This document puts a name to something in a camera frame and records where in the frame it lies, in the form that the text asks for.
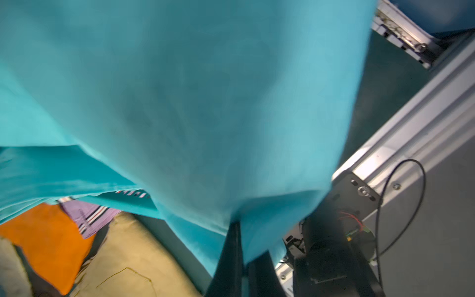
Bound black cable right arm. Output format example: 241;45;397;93
374;158;427;290

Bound turquoise pants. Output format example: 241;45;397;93
1;1;377;274

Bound cream work glove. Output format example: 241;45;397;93
1;238;33;297

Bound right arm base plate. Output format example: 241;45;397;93
325;170;380;233

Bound folded orange pants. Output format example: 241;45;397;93
1;204;95;295

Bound khaki pants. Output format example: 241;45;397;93
71;213;200;297

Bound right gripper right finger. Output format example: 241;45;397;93
247;251;286;297

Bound aluminium front rail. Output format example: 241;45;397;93
274;0;475;297

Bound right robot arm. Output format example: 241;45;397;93
205;207;385;297

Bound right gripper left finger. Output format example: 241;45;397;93
205;222;243;297

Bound purple pants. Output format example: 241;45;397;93
57;190;149;240

